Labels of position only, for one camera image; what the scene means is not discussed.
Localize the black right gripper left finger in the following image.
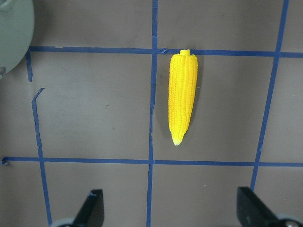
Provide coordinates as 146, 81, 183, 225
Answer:
73, 189, 105, 227

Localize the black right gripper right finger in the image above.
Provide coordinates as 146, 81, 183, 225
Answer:
236, 186, 303, 227

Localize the yellow plastic corn cob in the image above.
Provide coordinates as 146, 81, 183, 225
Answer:
168, 49, 198, 146

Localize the pale green cooking pot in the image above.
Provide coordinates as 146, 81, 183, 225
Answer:
0, 0, 35, 78

